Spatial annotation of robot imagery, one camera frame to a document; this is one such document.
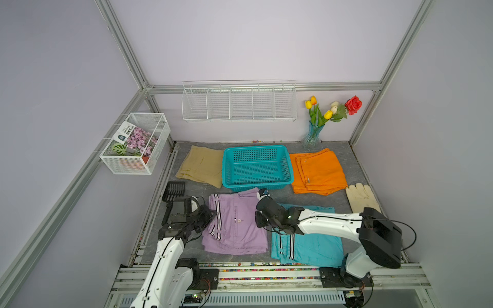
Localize khaki long pants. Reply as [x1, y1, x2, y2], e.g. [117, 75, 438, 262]
[176, 145, 224, 189]

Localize purple pants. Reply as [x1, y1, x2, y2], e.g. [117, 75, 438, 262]
[202, 188, 268, 255]

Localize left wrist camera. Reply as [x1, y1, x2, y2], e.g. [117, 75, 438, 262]
[163, 196, 198, 223]

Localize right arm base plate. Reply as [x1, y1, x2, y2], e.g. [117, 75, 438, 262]
[319, 267, 374, 289]

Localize purple flower packet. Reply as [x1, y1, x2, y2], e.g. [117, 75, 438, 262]
[110, 121, 158, 157]

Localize white wire wall shelf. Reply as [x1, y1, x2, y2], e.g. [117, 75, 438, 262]
[181, 80, 298, 122]

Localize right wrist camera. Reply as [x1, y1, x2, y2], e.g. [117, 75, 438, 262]
[257, 188, 270, 200]

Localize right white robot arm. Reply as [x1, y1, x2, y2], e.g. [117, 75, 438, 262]
[255, 196, 402, 278]

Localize teal pants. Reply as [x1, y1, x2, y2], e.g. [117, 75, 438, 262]
[270, 203, 344, 268]

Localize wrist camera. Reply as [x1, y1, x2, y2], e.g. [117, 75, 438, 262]
[257, 188, 270, 200]
[163, 196, 198, 223]

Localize orange pants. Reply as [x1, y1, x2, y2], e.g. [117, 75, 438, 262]
[290, 149, 348, 196]

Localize teal plastic basket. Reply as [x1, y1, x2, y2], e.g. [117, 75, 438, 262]
[222, 145, 294, 193]

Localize black slotted plastic scoop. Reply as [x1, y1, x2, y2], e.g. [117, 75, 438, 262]
[161, 181, 186, 225]

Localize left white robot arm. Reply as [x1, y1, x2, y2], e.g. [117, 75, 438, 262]
[130, 196, 214, 307]

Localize glass vase with flowers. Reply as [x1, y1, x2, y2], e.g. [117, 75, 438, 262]
[301, 96, 363, 150]

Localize white wire side basket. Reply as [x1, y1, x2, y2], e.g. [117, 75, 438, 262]
[100, 112, 171, 175]

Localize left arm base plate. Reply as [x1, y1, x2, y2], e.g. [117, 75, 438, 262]
[188, 268, 219, 291]

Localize cream work glove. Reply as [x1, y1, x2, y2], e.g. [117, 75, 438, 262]
[345, 183, 382, 213]

